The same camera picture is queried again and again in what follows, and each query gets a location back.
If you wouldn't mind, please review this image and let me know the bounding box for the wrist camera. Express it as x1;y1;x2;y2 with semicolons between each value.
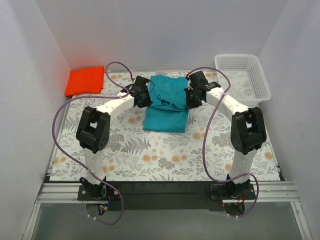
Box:
188;70;209;90
129;76;150;97

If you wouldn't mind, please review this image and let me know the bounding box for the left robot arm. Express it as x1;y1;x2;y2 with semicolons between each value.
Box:
76;89;152;200

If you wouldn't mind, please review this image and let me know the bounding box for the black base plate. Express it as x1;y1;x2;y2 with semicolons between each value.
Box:
76;181;257;212

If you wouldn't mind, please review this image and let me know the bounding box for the folded orange t shirt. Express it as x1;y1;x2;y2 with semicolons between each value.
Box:
64;66;105;97

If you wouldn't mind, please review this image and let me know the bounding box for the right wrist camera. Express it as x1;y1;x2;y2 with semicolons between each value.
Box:
188;70;209;90

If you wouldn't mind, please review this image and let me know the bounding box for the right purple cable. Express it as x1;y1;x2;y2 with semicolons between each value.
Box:
186;66;260;219

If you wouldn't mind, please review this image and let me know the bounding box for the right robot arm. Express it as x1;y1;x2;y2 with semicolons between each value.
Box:
184;87;267;199

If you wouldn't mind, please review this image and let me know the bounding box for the white plastic basket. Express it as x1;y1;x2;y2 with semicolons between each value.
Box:
214;54;272;106

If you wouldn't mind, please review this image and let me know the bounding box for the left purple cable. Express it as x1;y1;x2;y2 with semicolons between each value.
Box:
52;61;135;225

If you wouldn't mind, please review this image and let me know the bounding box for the purple cable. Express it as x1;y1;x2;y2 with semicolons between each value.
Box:
52;61;135;225
186;66;260;219

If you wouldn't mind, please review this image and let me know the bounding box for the aluminium frame rail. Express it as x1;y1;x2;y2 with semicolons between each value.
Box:
34;183;83;205

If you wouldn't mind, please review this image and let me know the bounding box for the teal t shirt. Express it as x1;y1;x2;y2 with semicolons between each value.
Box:
143;75;189;133

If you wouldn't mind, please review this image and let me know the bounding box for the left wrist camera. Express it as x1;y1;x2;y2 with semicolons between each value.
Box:
129;76;150;97

